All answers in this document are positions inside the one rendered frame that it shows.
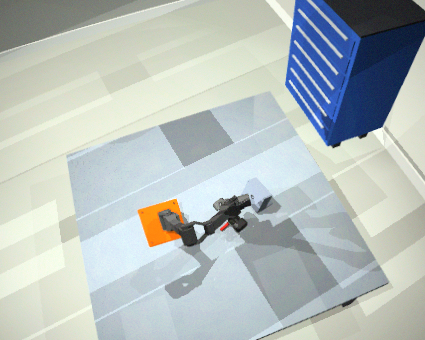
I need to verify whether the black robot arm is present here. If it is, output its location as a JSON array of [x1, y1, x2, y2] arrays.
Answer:
[[157, 193, 252, 247]]

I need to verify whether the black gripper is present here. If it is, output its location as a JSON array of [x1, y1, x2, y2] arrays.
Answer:
[[213, 198, 248, 233]]

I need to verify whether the grey sloped panel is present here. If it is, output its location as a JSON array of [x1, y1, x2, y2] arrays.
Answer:
[[241, 177, 273, 213]]

